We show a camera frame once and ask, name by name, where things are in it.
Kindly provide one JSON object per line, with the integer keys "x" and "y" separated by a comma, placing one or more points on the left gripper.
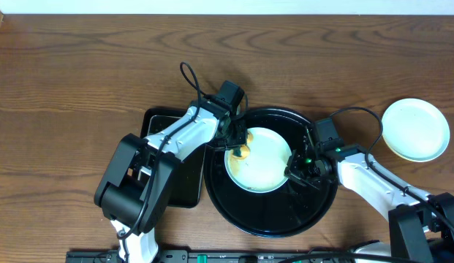
{"x": 235, "y": 138}

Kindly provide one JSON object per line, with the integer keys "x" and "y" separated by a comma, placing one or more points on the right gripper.
{"x": 297, "y": 166}

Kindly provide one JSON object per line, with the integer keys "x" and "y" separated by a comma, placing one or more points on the green yellow sponge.
{"x": 243, "y": 151}

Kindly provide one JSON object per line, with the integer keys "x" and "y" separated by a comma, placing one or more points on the light blue plate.
{"x": 415, "y": 130}
{"x": 263, "y": 170}

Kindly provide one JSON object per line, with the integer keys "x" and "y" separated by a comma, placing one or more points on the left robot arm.
{"x": 136, "y": 185}

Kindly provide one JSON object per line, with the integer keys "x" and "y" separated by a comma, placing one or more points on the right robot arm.
{"x": 421, "y": 224}

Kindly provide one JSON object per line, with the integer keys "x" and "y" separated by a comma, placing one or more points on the black round tray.
{"x": 286, "y": 211}

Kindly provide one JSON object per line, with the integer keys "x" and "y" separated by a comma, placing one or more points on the black rectangular tray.
{"x": 189, "y": 175}

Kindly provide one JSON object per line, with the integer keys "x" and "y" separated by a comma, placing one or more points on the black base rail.
{"x": 180, "y": 256}

